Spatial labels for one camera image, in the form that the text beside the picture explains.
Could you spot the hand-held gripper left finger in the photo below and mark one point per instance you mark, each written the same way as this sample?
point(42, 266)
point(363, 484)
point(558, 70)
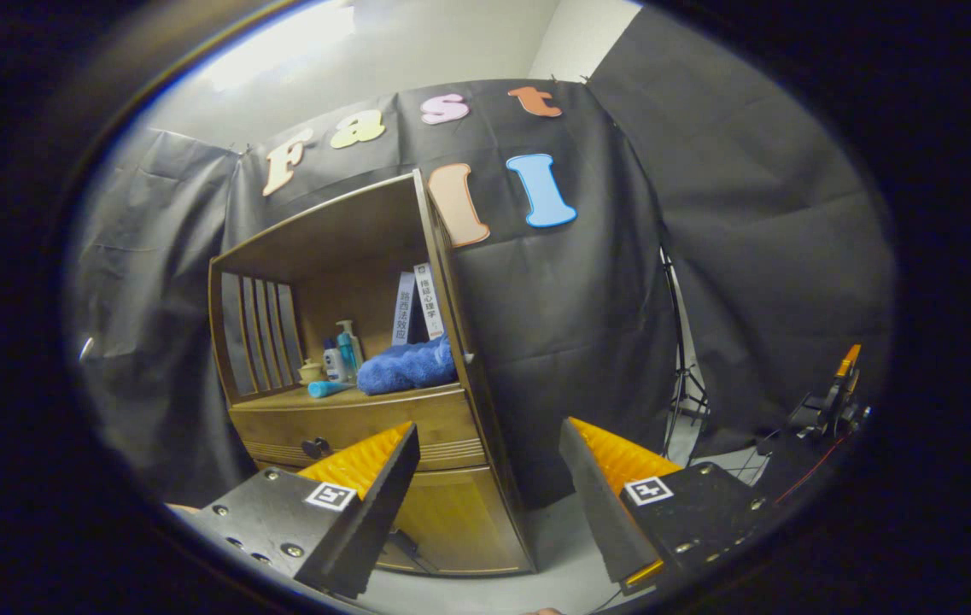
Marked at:
point(370, 525)

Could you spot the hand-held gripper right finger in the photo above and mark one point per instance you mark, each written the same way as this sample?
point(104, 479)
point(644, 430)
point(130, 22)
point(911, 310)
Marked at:
point(600, 521)

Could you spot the wooden drawer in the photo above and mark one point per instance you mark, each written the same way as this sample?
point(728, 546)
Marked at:
point(348, 423)

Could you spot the blue white cosmetic tube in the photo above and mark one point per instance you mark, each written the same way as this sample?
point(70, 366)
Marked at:
point(327, 389)

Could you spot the wooden cabinet door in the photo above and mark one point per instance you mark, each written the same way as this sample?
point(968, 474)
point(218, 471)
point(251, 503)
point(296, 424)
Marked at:
point(451, 521)

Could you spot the wooden countertop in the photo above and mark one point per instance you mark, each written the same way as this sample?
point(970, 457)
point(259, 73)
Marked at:
point(280, 397)

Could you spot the wooden cabinet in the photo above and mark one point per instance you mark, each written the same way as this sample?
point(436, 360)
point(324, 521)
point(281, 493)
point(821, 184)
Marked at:
point(340, 290)

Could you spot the blue towel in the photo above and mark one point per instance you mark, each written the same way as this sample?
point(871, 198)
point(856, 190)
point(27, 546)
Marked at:
point(408, 367)

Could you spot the small beige lidded cup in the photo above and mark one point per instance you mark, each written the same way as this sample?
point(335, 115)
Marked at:
point(310, 372)

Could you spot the white bottle with blue cap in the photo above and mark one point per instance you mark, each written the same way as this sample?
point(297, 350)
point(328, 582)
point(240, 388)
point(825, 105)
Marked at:
point(333, 363)

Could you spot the black light stand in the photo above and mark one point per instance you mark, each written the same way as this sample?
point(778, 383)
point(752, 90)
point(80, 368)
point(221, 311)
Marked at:
point(688, 376)

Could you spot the blue pump bottle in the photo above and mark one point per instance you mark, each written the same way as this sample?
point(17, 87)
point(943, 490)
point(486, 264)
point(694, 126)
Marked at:
point(350, 350)

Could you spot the black backdrop cloth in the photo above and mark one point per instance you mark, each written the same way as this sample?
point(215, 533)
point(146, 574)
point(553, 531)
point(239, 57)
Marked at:
point(579, 342)

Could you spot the white spine book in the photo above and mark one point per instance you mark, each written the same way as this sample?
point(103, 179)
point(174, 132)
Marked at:
point(427, 299)

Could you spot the black orange device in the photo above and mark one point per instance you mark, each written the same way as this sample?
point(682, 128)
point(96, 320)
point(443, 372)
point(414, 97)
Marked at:
point(831, 406)

